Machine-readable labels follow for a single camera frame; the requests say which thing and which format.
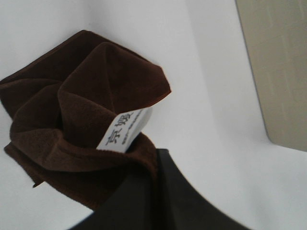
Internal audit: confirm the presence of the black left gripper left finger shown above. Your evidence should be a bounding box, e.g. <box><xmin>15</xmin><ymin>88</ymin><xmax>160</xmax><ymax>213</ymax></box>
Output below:
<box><xmin>81</xmin><ymin>149</ymin><xmax>173</xmax><ymax>230</ymax></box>

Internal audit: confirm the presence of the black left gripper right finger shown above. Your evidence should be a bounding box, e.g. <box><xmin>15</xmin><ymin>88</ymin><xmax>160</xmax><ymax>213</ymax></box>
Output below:
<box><xmin>167</xmin><ymin>149</ymin><xmax>236</xmax><ymax>230</ymax></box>

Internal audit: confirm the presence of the brown towel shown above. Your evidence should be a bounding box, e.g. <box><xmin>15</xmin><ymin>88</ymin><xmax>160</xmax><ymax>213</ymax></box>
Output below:
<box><xmin>0</xmin><ymin>30</ymin><xmax>171</xmax><ymax>210</ymax></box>

